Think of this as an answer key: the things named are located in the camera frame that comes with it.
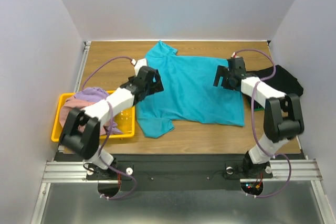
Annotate teal t shirt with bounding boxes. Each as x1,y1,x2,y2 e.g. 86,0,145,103
135,41,245,138

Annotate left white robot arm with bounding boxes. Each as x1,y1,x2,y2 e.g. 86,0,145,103
59,66,164,179

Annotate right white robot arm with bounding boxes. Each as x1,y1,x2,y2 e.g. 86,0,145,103
213,57,305,177

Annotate yellow plastic bin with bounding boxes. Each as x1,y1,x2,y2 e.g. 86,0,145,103
50,93,135,142

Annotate lavender t shirt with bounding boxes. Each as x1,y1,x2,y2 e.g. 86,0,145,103
73,87,123,135

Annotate folded black t shirt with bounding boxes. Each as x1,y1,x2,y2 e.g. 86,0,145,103
249,65,304,97

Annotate pink t shirt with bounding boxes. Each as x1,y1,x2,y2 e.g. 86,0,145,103
59,94,122,135

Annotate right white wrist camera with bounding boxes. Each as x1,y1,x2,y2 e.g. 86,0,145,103
228,52,244,64

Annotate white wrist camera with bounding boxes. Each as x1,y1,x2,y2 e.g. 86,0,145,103
228,52,244,64
131,58,148,76

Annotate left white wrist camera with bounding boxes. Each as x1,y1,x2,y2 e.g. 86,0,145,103
131,58,148,76

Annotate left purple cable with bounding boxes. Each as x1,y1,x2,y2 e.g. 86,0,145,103
82,56,139,200

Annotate purple cable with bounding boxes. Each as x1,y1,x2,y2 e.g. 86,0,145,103
233,48,291,199
82,56,139,200

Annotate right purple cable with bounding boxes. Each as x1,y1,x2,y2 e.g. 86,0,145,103
233,48,291,199

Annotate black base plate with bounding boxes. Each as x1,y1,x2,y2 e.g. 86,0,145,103
54,153,309,192

